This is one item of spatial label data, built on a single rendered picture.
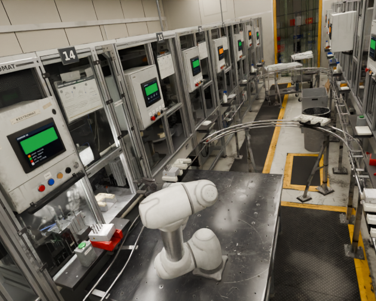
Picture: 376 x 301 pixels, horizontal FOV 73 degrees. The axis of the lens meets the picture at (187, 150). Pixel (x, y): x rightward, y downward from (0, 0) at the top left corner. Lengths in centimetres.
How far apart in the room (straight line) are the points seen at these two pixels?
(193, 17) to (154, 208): 942
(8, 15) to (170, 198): 537
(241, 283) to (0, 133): 144
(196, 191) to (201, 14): 926
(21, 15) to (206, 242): 548
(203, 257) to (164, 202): 65
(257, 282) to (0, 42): 537
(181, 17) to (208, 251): 939
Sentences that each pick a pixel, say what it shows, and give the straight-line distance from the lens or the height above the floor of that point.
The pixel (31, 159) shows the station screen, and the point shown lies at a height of 158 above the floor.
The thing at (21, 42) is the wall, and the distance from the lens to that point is 598.
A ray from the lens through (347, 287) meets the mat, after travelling 257.
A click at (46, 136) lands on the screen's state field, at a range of 150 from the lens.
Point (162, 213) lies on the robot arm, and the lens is 98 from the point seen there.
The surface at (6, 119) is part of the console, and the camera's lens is 143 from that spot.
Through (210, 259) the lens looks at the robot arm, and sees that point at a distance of 158.
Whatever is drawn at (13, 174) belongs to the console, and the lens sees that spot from 144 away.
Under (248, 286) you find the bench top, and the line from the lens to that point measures 165.
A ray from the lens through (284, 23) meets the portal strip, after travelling 948.
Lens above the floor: 201
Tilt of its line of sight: 24 degrees down
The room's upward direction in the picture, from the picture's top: 11 degrees counter-clockwise
